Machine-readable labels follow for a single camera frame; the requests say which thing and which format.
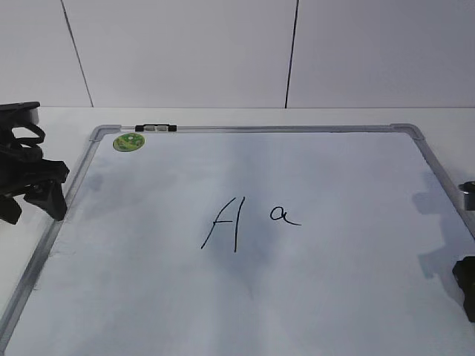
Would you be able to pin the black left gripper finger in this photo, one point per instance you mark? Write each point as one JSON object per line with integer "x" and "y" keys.
{"x": 48, "y": 196}
{"x": 10, "y": 210}

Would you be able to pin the black and silver hanging clip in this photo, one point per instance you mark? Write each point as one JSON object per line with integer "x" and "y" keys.
{"x": 154, "y": 128}

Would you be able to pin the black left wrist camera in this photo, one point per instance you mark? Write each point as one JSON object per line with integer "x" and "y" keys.
{"x": 16, "y": 114}

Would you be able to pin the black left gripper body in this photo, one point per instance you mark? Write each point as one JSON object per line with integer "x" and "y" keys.
{"x": 23, "y": 164}

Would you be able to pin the round green sticker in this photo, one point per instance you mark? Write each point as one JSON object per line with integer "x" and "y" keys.
{"x": 128, "y": 142}

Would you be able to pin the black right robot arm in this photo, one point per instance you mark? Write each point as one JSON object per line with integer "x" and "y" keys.
{"x": 467, "y": 189}

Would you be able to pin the white whiteboard with aluminium frame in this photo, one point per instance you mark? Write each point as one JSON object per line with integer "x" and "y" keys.
{"x": 250, "y": 241}

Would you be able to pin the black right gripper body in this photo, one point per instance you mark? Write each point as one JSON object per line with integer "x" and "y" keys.
{"x": 463, "y": 272}

